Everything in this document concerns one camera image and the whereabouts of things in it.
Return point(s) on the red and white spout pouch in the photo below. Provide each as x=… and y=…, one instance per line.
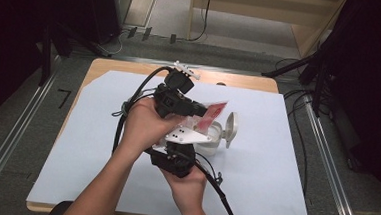
x=211, y=114

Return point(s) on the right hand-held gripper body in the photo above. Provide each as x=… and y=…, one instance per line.
x=175, y=160

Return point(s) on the black stand with long legs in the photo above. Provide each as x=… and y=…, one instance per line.
x=82, y=42

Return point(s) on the white paper sheet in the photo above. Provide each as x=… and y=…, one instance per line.
x=257, y=175

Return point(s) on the small black floor block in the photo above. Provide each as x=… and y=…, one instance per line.
x=132, y=32
x=173, y=38
x=147, y=33

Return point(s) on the dark cabinet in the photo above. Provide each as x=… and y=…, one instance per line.
x=104, y=8

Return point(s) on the person's left hand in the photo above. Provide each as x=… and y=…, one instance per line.
x=144, y=124

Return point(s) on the long metal floor rail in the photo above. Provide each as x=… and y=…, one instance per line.
x=334, y=183
x=9, y=146

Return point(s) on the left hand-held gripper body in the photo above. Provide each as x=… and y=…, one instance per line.
x=174, y=101

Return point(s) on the person's right hand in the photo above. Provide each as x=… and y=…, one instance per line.
x=188, y=189

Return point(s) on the dark curtain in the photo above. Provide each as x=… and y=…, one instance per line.
x=373, y=82
x=12, y=43

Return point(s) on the clear jar with flip lid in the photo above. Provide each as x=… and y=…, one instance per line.
x=230, y=126

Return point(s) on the light wooden shelf unit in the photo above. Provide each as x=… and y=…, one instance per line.
x=303, y=37

